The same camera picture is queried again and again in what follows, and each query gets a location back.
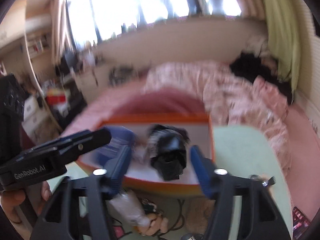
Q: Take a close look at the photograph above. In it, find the white cup with straw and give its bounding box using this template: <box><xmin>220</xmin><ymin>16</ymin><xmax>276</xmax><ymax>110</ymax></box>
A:
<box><xmin>85</xmin><ymin>47</ymin><xmax>97</xmax><ymax>67</ymax></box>

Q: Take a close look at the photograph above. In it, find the black cable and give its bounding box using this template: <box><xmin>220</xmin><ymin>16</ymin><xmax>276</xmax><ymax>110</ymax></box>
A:
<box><xmin>152</xmin><ymin>199</ymin><xmax>187</xmax><ymax>238</ymax></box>

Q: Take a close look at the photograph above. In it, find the black clothes pile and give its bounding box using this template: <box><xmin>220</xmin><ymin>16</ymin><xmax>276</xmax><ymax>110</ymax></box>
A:
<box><xmin>229</xmin><ymin>51</ymin><xmax>294</xmax><ymax>105</ymax></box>

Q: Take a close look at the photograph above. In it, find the pink floral duvet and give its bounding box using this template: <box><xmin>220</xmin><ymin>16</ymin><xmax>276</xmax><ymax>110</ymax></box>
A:
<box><xmin>141</xmin><ymin>61</ymin><xmax>293</xmax><ymax>170</ymax></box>

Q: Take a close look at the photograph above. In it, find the green cartoon desktop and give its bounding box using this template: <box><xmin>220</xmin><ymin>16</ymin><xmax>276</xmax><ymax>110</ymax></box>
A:
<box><xmin>46</xmin><ymin>124</ymin><xmax>294</xmax><ymax>240</ymax></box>

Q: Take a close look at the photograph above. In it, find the orange cardboard box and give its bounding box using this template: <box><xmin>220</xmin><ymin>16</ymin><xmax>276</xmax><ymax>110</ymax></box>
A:
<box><xmin>75</xmin><ymin>114</ymin><xmax>217</xmax><ymax>197</ymax></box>

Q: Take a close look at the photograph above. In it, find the white clothes pile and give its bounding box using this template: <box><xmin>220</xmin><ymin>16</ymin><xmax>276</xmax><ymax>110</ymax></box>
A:
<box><xmin>246</xmin><ymin>35</ymin><xmax>269</xmax><ymax>55</ymax></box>

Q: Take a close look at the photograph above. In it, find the green hanging cloth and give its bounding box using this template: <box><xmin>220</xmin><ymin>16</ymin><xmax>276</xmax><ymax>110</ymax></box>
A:
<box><xmin>257</xmin><ymin>0</ymin><xmax>302</xmax><ymax>92</ymax></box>

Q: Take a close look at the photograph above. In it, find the small peach figurine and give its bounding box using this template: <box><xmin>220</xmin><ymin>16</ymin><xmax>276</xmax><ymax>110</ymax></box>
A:
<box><xmin>137</xmin><ymin>197</ymin><xmax>172</xmax><ymax>237</ymax></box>

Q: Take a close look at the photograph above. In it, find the pink bed sheet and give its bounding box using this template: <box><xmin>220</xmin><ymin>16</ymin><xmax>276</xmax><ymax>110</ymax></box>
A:
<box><xmin>60</xmin><ymin>79</ymin><xmax>318</xmax><ymax>230</ymax></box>

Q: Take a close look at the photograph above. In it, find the white nightstand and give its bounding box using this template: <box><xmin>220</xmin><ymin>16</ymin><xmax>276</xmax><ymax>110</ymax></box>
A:
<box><xmin>71</xmin><ymin>71</ymin><xmax>108</xmax><ymax>100</ymax></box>

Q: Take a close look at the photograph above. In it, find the black monitor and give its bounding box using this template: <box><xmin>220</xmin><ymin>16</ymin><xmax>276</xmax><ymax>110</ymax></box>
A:
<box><xmin>60</xmin><ymin>52</ymin><xmax>78</xmax><ymax>75</ymax></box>

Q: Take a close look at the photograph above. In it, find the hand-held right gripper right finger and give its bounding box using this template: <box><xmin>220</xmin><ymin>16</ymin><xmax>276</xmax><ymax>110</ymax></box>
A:
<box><xmin>189</xmin><ymin>145</ymin><xmax>293</xmax><ymax>240</ymax></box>

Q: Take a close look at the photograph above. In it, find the red corduroy cushion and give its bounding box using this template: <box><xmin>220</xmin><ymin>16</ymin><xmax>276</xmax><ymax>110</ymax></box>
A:
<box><xmin>110</xmin><ymin>87</ymin><xmax>209</xmax><ymax>120</ymax></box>

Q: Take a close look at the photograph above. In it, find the black round disc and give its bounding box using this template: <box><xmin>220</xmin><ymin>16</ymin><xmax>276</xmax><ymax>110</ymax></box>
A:
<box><xmin>182</xmin><ymin>232</ymin><xmax>204</xmax><ymax>240</ymax></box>

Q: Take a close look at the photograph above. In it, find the person's left hand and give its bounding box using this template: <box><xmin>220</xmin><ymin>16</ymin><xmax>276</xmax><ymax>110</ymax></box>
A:
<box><xmin>0</xmin><ymin>181</ymin><xmax>53</xmax><ymax>229</ymax></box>

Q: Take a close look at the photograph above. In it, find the doll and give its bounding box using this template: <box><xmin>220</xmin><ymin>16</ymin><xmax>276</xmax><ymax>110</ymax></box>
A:
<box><xmin>146</xmin><ymin>124</ymin><xmax>190</xmax><ymax>182</ymax></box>

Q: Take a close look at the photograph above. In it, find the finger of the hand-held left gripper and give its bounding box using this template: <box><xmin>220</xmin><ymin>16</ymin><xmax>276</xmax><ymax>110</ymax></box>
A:
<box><xmin>24</xmin><ymin>127</ymin><xmax>112</xmax><ymax>167</ymax></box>

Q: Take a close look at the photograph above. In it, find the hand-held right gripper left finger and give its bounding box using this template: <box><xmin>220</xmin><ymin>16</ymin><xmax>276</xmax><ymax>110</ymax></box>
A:
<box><xmin>31</xmin><ymin>144</ymin><xmax>133</xmax><ymax>240</ymax></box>

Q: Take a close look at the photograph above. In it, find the red white carton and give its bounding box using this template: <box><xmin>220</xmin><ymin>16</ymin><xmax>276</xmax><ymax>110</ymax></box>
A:
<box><xmin>45</xmin><ymin>87</ymin><xmax>67</xmax><ymax>105</ymax></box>

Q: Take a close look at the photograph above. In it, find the clear plastic bag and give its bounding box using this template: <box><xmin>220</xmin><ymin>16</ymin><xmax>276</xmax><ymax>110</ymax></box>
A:
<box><xmin>106</xmin><ymin>189</ymin><xmax>152</xmax><ymax>228</ymax></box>

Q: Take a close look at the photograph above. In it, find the striped clothes pile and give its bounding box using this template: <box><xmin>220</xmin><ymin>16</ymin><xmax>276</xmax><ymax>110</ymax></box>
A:
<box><xmin>107</xmin><ymin>65</ymin><xmax>150</xmax><ymax>85</ymax></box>

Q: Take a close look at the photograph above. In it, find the blue tin box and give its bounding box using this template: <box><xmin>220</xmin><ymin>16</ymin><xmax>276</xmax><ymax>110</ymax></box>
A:
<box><xmin>96</xmin><ymin>127</ymin><xmax>137</xmax><ymax>165</ymax></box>

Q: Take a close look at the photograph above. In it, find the white drawer cabinet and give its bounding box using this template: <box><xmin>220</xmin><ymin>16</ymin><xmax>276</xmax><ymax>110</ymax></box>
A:
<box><xmin>21</xmin><ymin>95</ymin><xmax>48</xmax><ymax>135</ymax></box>

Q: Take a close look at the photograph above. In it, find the dark red printed item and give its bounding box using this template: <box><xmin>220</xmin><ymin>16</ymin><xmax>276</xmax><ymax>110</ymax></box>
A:
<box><xmin>292</xmin><ymin>206</ymin><xmax>312</xmax><ymax>239</ymax></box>

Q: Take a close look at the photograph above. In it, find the white wall shelf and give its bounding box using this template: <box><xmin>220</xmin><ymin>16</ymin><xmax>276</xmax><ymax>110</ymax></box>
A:
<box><xmin>24</xmin><ymin>14</ymin><xmax>53</xmax><ymax>58</ymax></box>

